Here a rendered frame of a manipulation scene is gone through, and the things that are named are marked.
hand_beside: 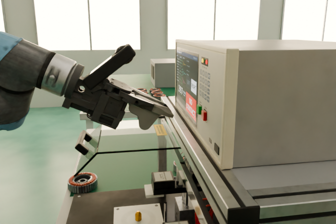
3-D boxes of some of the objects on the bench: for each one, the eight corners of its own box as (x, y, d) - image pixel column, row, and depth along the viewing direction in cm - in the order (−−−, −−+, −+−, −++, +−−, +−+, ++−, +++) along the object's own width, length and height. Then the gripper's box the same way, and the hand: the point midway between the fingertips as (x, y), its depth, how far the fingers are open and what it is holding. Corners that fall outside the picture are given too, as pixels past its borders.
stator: (63, 194, 108) (62, 185, 108) (74, 179, 119) (73, 170, 118) (93, 194, 108) (92, 185, 107) (101, 179, 119) (100, 171, 118)
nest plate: (113, 242, 81) (112, 238, 81) (114, 210, 95) (114, 207, 95) (166, 236, 83) (166, 233, 83) (159, 206, 98) (159, 202, 97)
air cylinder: (178, 226, 88) (179, 210, 86) (174, 211, 95) (174, 196, 94) (195, 225, 88) (195, 208, 87) (189, 210, 96) (190, 195, 94)
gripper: (66, 97, 62) (156, 132, 67) (56, 110, 52) (163, 150, 57) (81, 60, 61) (172, 99, 66) (74, 67, 51) (181, 111, 56)
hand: (167, 108), depth 61 cm, fingers closed
